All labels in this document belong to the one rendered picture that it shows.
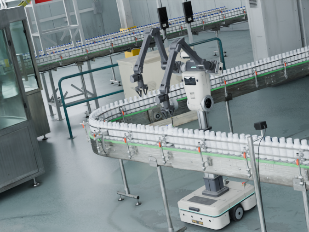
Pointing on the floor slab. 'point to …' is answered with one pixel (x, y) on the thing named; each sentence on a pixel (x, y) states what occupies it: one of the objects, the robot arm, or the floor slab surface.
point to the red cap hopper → (55, 45)
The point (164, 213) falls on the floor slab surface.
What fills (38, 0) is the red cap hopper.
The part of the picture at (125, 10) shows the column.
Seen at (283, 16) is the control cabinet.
